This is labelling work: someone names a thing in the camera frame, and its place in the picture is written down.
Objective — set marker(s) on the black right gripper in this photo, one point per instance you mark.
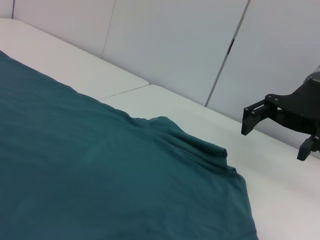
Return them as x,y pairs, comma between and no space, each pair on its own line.
300,110

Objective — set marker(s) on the teal blue shirt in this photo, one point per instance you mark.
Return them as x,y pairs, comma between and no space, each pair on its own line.
100,162

